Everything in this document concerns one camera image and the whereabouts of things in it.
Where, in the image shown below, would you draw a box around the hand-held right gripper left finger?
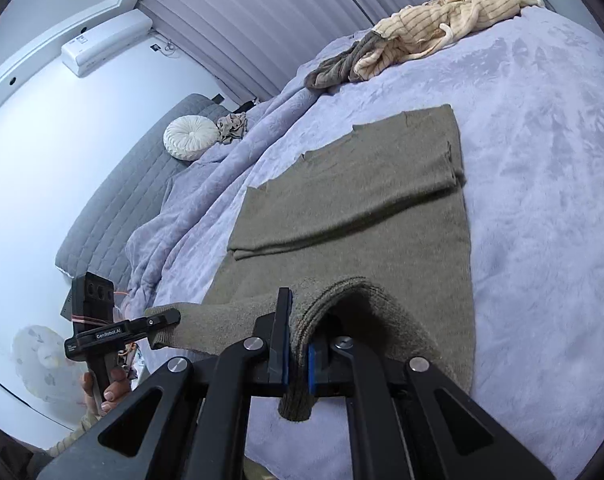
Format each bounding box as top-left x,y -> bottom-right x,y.
34,287 -> 295,480

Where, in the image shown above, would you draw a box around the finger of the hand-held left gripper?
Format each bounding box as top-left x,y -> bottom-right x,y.
143,310 -> 181,335

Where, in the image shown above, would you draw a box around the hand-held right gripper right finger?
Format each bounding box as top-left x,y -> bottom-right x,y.
307,330 -> 557,480

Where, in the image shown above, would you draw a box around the olive knit sweater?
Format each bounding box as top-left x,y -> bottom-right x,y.
149,104 -> 477,423

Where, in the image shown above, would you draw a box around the person's left forearm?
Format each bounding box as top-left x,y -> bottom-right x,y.
44,410 -> 103,458

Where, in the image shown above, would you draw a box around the person's left hand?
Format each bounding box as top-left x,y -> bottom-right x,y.
81,365 -> 133,416

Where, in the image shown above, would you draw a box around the white standing fan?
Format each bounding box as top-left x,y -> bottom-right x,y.
12,325 -> 90,403

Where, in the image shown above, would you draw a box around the grey quilted headboard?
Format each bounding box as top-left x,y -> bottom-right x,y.
54,92 -> 233,281

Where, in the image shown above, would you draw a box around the round white pleated pillow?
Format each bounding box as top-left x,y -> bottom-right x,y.
163,115 -> 220,162

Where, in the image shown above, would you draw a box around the small patterned cloth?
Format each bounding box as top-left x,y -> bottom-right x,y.
216,112 -> 250,145

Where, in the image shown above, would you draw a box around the brown grey garment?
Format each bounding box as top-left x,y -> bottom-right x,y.
304,30 -> 387,93

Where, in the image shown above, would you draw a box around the white air conditioner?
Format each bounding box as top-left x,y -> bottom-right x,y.
61,10 -> 153,78

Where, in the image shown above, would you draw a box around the cream striped garment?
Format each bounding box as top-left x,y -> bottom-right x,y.
354,0 -> 545,83

